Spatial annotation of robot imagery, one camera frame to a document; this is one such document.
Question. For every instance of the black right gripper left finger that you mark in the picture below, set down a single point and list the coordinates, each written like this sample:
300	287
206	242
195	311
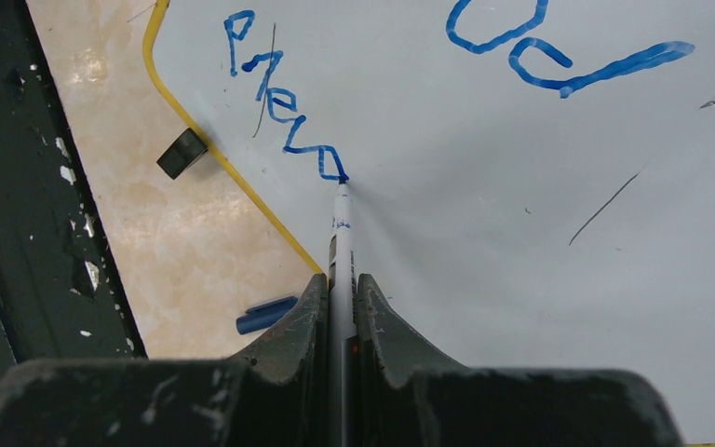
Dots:
267	394

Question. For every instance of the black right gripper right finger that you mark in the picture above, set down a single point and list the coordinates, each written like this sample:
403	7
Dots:
415	395

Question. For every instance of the blue marker cap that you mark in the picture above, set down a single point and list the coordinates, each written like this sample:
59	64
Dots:
264	316

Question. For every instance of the white whiteboard marker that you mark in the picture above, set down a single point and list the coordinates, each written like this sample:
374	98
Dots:
343	340

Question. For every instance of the yellow framed whiteboard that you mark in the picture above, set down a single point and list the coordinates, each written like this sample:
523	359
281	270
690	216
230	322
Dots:
532	182

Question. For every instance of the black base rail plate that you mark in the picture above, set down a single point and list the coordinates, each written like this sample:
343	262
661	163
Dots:
61	296

